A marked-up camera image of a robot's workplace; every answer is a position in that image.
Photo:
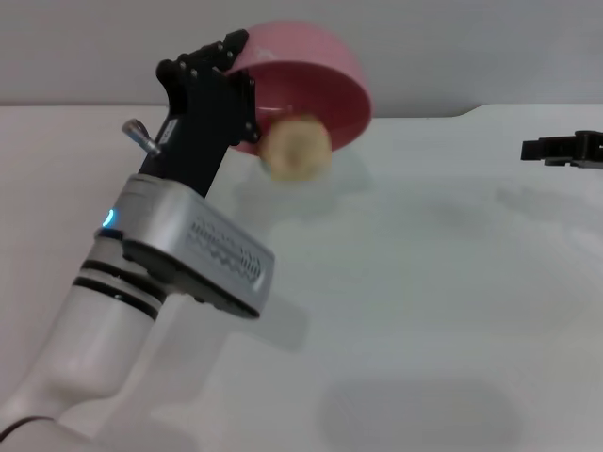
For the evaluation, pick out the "pink plastic bowl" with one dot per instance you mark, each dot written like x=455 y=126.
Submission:
x=320 y=89

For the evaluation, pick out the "beige egg yolk pastry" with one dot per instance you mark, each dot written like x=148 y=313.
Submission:
x=297 y=150

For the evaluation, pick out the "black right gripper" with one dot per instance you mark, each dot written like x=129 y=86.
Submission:
x=589 y=150

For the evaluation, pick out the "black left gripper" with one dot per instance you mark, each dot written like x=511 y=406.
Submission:
x=198 y=122

